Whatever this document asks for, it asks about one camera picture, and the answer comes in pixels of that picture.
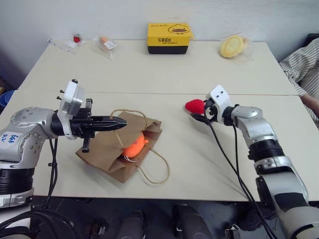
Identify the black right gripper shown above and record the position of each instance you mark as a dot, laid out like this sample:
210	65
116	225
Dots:
211	110

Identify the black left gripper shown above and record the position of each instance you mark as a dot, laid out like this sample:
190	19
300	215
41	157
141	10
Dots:
84	125

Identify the red plush toy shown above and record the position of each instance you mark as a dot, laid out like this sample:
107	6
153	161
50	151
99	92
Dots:
195	106

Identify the person's bare forearm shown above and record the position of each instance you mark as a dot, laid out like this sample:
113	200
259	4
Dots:
311	107

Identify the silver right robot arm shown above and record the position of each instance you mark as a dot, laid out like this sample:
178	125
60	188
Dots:
276	179

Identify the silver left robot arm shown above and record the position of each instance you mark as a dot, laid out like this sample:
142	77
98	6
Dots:
27	129

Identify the brown paper bag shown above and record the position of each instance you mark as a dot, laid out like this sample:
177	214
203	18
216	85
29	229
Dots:
107	154

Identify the orange plush toy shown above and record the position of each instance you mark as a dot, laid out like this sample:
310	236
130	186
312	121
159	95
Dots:
133	148

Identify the yellow plush in plastic bag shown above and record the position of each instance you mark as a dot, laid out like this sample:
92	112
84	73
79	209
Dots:
231	46

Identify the orange toy in plastic bag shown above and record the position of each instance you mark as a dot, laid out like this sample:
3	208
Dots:
106	44

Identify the red toy in plastic bag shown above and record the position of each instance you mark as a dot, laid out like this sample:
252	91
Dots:
76	39

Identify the yellow black duck box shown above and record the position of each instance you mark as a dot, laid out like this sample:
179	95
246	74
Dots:
167	37

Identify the clear empty plastic wrapper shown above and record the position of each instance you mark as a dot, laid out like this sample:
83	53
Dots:
62	47

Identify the dark rounded shape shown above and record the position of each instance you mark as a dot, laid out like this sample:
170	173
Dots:
190	222
132	225

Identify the blue bucket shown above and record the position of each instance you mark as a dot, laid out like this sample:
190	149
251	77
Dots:
6	99

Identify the small dark metal part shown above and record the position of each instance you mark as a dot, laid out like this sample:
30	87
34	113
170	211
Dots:
96	229

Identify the person in striped shirt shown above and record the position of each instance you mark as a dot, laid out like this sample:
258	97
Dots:
302	64

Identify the black chair back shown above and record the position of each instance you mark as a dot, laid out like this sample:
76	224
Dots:
312	39

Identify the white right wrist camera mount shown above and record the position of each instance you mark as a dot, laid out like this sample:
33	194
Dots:
220	98

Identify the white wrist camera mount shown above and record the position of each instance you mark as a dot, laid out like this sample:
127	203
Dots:
72	98
220	98

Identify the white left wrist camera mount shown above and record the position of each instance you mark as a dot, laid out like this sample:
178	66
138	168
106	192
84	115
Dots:
72	98

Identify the grey metal bracket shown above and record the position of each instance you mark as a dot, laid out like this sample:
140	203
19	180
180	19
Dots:
232	231

